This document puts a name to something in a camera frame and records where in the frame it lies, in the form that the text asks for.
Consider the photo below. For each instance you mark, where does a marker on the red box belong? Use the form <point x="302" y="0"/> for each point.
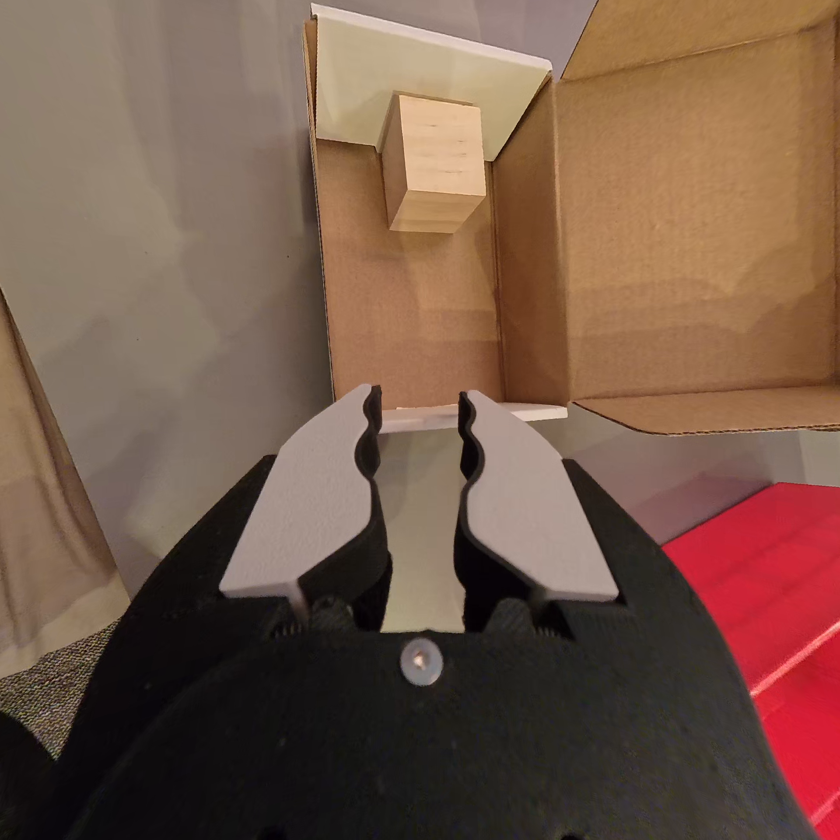
<point x="774" y="630"/>

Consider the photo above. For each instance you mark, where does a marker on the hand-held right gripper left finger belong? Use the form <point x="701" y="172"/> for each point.
<point x="308" y="512"/>

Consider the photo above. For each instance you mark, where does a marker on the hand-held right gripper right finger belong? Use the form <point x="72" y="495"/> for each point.
<point x="531" y="518"/>

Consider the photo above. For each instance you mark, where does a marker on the natural wooden cube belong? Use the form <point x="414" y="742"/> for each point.
<point x="433" y="164"/>

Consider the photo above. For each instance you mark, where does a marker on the brown cardboard box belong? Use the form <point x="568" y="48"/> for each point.
<point x="577" y="249"/>

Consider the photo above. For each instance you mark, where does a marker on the beige curtain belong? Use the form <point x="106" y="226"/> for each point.
<point x="46" y="512"/>

